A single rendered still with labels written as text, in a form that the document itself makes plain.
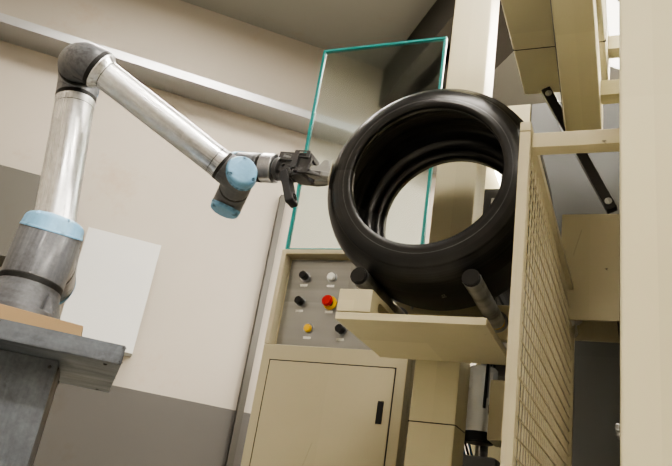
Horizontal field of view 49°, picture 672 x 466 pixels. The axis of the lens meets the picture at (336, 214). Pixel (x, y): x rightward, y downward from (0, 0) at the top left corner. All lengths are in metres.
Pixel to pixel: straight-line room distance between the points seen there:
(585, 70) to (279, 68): 3.71
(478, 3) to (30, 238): 1.64
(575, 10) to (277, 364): 1.53
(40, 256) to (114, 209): 3.02
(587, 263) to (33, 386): 1.37
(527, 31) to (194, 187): 3.23
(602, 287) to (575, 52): 0.61
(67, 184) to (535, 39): 1.35
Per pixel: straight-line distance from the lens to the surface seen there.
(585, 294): 2.00
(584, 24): 1.97
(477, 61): 2.50
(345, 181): 1.94
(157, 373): 4.61
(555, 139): 1.29
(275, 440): 2.59
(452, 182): 2.28
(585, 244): 2.05
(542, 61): 2.23
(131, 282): 4.58
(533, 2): 2.03
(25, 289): 1.80
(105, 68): 2.16
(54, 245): 1.85
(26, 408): 1.71
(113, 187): 4.89
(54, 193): 2.11
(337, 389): 2.54
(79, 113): 2.23
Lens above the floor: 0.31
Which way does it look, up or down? 23 degrees up
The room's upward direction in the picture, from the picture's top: 10 degrees clockwise
